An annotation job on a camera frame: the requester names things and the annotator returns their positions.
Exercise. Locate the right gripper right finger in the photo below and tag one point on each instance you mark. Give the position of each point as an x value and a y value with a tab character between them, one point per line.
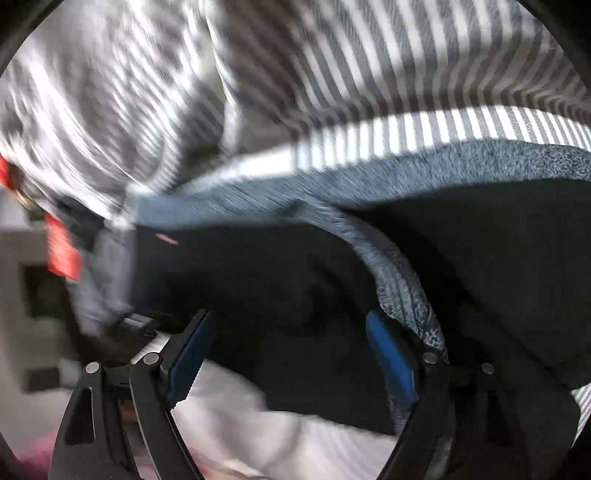
489	411

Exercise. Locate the black garment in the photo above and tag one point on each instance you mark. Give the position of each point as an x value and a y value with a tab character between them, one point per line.
291	303

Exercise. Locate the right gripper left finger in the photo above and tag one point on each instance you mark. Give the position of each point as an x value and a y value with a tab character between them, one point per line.
91	442

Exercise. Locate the blue patterned cloth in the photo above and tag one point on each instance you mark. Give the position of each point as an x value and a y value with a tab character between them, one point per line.
369	184

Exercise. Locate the grey white striped bedding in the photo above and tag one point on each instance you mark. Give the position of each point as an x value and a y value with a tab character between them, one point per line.
108	97

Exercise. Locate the white bed sheet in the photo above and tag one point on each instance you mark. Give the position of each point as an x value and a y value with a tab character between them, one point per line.
231	435

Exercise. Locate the red fabric item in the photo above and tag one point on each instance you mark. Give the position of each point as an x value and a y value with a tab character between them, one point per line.
63	259

